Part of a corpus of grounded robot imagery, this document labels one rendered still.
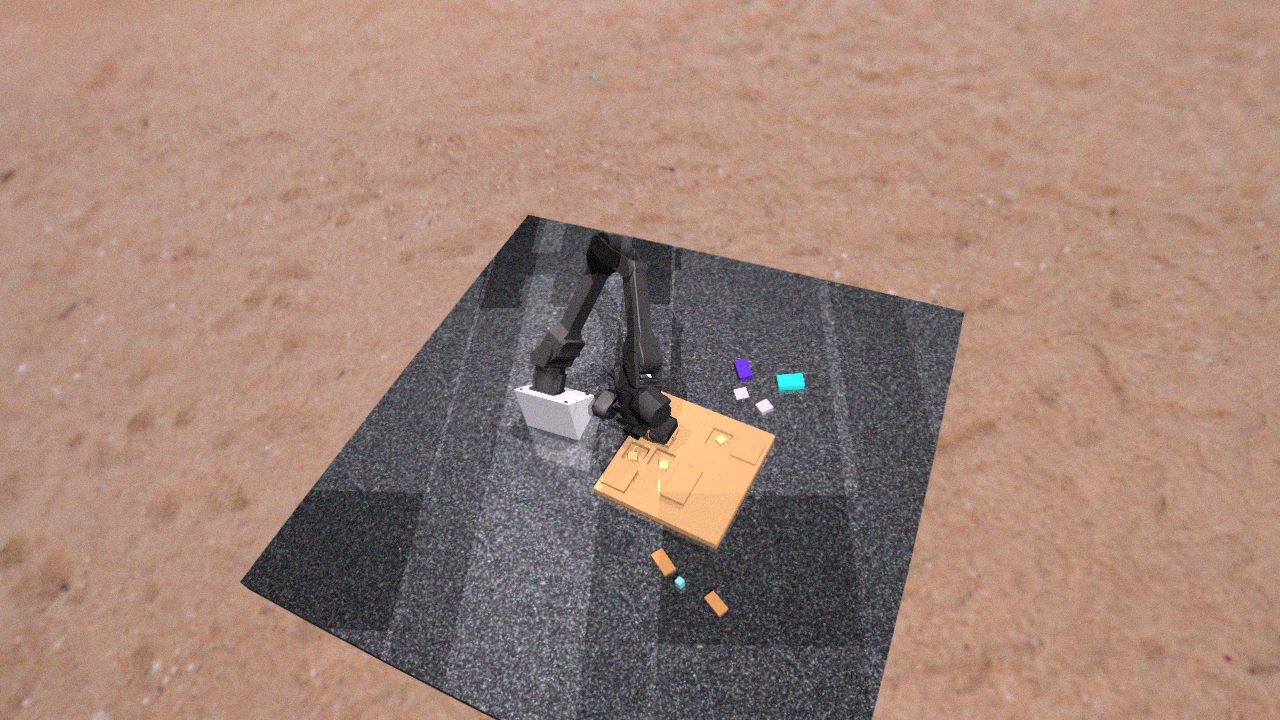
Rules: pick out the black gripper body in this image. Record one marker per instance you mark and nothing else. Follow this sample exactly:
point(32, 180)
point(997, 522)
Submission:
point(606, 401)

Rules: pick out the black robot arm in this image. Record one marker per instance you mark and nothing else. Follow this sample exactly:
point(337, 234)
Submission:
point(606, 254)

